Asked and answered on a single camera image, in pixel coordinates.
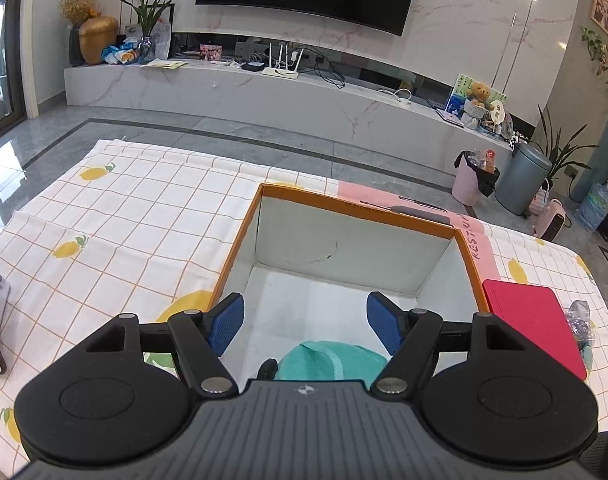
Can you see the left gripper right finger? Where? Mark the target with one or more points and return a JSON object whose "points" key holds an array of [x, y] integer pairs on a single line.
{"points": [[388, 321]]}

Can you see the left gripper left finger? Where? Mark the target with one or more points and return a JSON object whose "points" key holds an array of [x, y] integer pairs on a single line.
{"points": [[222, 323]]}

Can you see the teal soft fabric item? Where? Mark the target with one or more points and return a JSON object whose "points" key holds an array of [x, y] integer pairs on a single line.
{"points": [[330, 361]]}

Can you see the orange rimmed cardboard box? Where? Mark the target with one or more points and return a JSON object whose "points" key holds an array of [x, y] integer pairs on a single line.
{"points": [[305, 264]]}

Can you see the pink paper sheet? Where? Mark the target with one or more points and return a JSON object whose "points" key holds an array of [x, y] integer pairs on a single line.
{"points": [[476, 239]]}

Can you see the lemon print checkered tablecloth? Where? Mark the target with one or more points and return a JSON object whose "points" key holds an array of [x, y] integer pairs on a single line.
{"points": [[137, 228]]}

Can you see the red lidded clear box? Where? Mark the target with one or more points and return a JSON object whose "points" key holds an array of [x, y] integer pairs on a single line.
{"points": [[534, 312]]}

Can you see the pink waste bin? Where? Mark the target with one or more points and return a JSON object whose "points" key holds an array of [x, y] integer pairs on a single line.
{"points": [[476, 176]]}

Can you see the grey round trash can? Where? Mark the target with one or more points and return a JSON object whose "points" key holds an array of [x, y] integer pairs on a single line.
{"points": [[522, 178]]}

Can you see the grey marble TV console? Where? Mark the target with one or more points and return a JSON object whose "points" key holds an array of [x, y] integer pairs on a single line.
{"points": [[356, 116]]}

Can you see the blue water jug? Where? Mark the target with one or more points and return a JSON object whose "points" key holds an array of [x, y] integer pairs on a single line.
{"points": [[594, 208]]}

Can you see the green potted floor plant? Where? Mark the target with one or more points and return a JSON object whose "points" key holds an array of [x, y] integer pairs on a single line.
{"points": [[560, 153]]}

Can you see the brown teddy bear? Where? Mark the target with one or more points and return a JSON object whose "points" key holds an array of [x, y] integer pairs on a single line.
{"points": [[478, 94]]}

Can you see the white wifi router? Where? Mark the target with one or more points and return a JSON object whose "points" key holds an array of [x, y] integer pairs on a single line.
{"points": [[285, 64]]}

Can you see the gold round vase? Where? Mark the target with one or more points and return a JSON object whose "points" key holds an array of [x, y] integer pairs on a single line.
{"points": [[95, 35]]}

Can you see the potted plant blue vase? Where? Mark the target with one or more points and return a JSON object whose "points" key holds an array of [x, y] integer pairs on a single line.
{"points": [[148, 13]]}

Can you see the climbing green ivy plant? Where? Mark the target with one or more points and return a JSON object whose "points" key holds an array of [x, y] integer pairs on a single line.
{"points": [[597, 50]]}

